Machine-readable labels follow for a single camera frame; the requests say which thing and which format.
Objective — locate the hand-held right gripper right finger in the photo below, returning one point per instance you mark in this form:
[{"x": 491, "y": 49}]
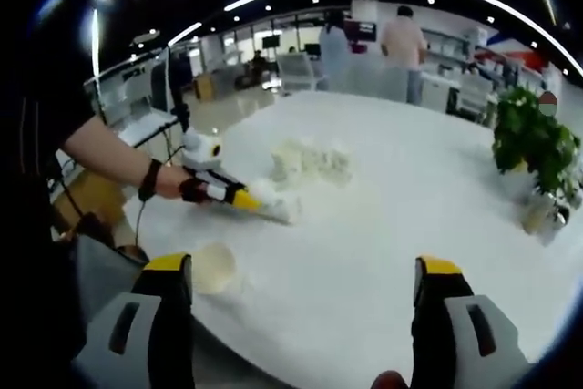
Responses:
[{"x": 446, "y": 348}]

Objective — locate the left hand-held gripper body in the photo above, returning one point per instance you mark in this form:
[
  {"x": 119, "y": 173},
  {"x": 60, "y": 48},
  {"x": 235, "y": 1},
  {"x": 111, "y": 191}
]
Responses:
[{"x": 200, "y": 152}]

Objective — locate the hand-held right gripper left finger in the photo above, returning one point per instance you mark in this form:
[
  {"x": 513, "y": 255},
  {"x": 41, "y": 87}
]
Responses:
[{"x": 141, "y": 343}]

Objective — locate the white paper cup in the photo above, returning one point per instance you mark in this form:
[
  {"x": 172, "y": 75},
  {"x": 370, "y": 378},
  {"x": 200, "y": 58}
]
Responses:
[{"x": 280, "y": 200}]

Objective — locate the pile of white paper cups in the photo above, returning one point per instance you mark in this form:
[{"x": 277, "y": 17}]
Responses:
[{"x": 314, "y": 161}]

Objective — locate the person's left hand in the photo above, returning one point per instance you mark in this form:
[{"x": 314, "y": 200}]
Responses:
[{"x": 177, "y": 184}]

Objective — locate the person's right hand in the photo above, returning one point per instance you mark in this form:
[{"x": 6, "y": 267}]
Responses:
[{"x": 389, "y": 381}]

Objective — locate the black wristband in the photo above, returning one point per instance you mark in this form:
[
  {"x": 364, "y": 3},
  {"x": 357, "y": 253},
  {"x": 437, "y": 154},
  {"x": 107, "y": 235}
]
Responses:
[{"x": 150, "y": 179}]

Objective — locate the black pole stand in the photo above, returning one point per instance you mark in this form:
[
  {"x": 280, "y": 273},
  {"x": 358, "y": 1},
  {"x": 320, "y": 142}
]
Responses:
[{"x": 177, "y": 93}]

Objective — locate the white table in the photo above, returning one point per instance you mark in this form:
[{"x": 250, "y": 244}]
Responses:
[{"x": 364, "y": 248}]

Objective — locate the brown cardboard box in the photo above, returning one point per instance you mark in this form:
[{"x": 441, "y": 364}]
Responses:
[{"x": 91, "y": 202}]

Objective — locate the white slatted chair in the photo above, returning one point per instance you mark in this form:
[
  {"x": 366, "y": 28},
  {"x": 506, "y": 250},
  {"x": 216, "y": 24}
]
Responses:
[{"x": 296, "y": 72}]

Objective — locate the small beige container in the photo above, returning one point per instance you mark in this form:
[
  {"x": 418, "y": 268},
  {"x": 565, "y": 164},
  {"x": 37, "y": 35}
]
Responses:
[{"x": 537, "y": 218}]

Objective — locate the person's dark shirt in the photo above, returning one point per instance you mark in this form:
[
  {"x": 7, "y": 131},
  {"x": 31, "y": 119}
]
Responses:
[{"x": 32, "y": 179}]

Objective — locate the grey translucent chair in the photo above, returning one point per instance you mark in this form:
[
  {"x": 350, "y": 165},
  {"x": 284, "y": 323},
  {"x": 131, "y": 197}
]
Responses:
[{"x": 378, "y": 84}]

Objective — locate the potted green plant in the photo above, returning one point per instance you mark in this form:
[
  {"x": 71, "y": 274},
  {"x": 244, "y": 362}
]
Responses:
[{"x": 533, "y": 138}]

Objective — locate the wall monitor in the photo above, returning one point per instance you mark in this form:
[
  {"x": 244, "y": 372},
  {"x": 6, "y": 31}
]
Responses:
[{"x": 363, "y": 31}]

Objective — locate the red blue wall graphic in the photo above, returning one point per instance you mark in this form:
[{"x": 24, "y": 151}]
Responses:
[{"x": 510, "y": 49}]

